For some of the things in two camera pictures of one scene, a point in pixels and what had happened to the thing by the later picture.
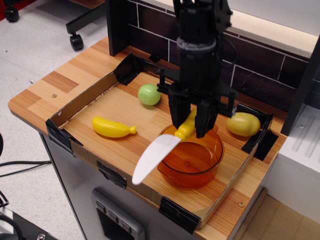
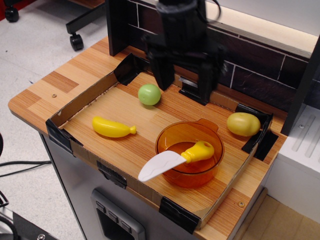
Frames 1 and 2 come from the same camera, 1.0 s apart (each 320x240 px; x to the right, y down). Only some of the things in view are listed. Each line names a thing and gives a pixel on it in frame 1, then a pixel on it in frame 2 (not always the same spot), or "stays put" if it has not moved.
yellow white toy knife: x=185 y=130 -> x=165 y=160
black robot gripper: x=200 y=78 -> x=185 y=35
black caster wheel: x=11 y=14 stays put
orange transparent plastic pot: x=193 y=162 stays put
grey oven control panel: x=115 y=221 stays put
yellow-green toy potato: x=244 y=124 stays put
